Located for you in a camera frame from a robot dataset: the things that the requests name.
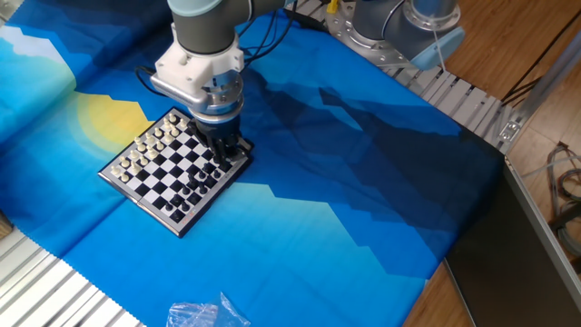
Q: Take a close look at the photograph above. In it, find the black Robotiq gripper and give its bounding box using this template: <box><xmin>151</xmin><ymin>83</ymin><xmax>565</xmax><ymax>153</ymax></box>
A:
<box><xmin>192</xmin><ymin>112</ymin><xmax>254</xmax><ymax>168</ymax></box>

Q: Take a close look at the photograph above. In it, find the black white folding chessboard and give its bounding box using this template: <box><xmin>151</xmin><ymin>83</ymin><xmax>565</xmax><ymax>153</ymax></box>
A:
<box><xmin>97</xmin><ymin>107</ymin><xmax>253</xmax><ymax>239</ymax></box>

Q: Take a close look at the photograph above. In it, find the silver vented wrist box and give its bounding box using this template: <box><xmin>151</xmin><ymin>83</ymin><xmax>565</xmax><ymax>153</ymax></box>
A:
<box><xmin>149</xmin><ymin>72</ymin><xmax>210</xmax><ymax>113</ymax></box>

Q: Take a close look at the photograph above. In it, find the blue landscape print cloth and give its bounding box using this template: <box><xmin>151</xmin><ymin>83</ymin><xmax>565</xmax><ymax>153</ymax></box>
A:
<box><xmin>0</xmin><ymin>0</ymin><xmax>505</xmax><ymax>327</ymax></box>

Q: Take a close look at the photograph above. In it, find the clear plastic zip bag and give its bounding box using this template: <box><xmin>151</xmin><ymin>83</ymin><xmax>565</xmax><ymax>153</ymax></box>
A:
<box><xmin>165</xmin><ymin>291</ymin><xmax>252</xmax><ymax>327</ymax></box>

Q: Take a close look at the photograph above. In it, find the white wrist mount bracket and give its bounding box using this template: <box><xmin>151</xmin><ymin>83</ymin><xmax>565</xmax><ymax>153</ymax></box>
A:
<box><xmin>153</xmin><ymin>22</ymin><xmax>246</xmax><ymax>96</ymax></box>

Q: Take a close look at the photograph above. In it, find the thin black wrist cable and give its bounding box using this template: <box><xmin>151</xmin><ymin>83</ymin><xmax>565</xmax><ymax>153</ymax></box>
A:
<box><xmin>238</xmin><ymin>11</ymin><xmax>296</xmax><ymax>68</ymax></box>

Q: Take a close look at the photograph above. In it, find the black wrist box cable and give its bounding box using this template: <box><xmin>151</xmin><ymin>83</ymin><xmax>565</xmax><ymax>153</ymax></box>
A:
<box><xmin>133</xmin><ymin>65</ymin><xmax>169</xmax><ymax>99</ymax></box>

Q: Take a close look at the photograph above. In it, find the thick black base cable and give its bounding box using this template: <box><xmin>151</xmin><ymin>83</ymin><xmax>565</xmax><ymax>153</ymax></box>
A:
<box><xmin>283</xmin><ymin>6</ymin><xmax>329</xmax><ymax>34</ymax></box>

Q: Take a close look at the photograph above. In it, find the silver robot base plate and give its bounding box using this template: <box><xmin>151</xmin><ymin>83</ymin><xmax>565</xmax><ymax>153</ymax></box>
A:
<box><xmin>325</xmin><ymin>0</ymin><xmax>437</xmax><ymax>69</ymax></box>

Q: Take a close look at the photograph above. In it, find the white cable tie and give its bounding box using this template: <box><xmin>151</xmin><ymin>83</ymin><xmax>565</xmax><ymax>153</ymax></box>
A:
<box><xmin>430</xmin><ymin>17</ymin><xmax>448</xmax><ymax>74</ymax></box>

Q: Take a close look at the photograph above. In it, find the black panel with silver frame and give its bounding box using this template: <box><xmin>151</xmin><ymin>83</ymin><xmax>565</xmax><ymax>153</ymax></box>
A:
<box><xmin>443</xmin><ymin>156</ymin><xmax>581</xmax><ymax>327</ymax></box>

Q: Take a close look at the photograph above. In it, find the thin black floor cable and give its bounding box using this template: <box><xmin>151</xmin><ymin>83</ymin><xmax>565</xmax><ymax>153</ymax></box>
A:
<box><xmin>500</xmin><ymin>20</ymin><xmax>581</xmax><ymax>108</ymax></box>

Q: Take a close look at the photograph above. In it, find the aluminium frame bar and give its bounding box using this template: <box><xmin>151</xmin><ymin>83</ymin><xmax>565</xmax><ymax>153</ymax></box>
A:
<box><xmin>497</xmin><ymin>38</ymin><xmax>581</xmax><ymax>154</ymax></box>

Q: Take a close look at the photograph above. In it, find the grey floor cable bundle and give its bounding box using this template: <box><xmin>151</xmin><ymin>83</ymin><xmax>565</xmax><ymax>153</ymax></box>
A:
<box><xmin>544</xmin><ymin>141</ymin><xmax>581</xmax><ymax>258</ymax></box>

